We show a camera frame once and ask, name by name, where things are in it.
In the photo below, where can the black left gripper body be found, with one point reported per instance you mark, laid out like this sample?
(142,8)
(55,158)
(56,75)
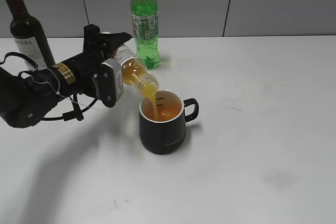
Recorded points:
(86,64)

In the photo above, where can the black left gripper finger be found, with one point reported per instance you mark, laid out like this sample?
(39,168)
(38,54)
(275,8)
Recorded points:
(109,43)

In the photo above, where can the NFC orange juice bottle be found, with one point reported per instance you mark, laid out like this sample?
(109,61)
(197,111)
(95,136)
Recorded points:
(134,72)

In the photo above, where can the black ceramic mug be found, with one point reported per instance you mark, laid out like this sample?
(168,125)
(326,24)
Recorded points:
(164,137)

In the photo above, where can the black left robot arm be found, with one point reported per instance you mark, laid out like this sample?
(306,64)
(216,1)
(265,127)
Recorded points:
(25,103)

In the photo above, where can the white zip tie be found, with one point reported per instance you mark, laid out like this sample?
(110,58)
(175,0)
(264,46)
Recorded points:
(57,91)

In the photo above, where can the green plastic soda bottle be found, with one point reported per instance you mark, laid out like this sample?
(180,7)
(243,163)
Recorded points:
(145,25)

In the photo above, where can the dark red wine bottle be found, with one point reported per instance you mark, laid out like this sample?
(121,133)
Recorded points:
(29,36)

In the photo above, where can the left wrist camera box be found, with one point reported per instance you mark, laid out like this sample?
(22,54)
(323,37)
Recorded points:
(109,82)

